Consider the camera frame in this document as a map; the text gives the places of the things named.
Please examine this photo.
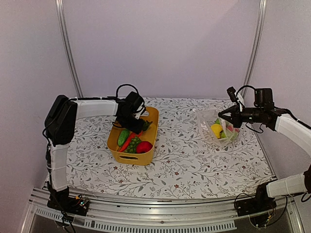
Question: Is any red apple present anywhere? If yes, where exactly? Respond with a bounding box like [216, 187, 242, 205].
[136, 141, 153, 154]
[226, 125, 240, 132]

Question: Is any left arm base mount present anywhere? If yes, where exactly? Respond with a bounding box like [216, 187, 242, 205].
[47, 187, 90, 216]

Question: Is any right aluminium frame post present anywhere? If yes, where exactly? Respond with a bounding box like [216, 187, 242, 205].
[243, 0, 267, 85]

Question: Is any orange carrot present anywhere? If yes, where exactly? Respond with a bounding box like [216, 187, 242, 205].
[119, 121, 153, 152]

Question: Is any clear zip top bag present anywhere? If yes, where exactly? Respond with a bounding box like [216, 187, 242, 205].
[194, 109, 240, 149]

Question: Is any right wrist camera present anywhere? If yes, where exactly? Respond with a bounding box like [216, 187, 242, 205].
[227, 87, 244, 112]

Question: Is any aluminium frame post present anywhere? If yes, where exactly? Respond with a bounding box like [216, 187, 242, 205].
[243, 0, 267, 85]
[55, 0, 83, 98]

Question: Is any floral table mat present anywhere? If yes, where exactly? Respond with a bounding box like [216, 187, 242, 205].
[50, 98, 275, 199]

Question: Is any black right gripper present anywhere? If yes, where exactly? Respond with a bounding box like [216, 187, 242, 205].
[219, 102, 264, 128]

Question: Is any green cucumber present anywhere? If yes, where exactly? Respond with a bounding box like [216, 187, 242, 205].
[117, 129, 130, 147]

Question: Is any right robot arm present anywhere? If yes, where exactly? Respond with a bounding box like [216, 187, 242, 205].
[218, 86, 311, 212]

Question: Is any green grape bunch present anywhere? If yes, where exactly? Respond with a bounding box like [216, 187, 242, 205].
[124, 136, 141, 153]

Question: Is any yellow plastic basket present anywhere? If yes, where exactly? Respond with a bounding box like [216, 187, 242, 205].
[107, 106, 159, 166]

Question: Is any yellow lemon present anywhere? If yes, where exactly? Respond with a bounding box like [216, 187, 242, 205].
[210, 124, 223, 139]

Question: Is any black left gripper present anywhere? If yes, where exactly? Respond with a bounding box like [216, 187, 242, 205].
[120, 113, 145, 134]

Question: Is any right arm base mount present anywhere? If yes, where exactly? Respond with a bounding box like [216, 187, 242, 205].
[234, 182, 276, 228]

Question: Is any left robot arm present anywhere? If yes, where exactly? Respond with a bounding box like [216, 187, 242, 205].
[43, 92, 146, 211]

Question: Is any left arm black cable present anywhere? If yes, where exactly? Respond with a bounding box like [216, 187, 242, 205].
[114, 83, 140, 98]

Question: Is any left aluminium frame post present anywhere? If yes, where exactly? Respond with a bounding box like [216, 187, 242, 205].
[55, 0, 83, 98]

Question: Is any front aluminium rail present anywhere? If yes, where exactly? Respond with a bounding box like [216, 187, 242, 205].
[21, 188, 306, 233]

